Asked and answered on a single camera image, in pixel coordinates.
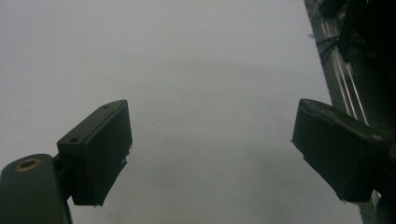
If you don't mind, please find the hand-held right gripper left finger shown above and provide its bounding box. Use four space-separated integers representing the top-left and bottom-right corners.
56 99 134 207

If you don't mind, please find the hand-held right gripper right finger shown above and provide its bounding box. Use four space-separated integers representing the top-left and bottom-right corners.
290 98 394 203

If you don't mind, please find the metal frame rail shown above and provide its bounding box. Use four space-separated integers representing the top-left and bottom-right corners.
304 0 396 224

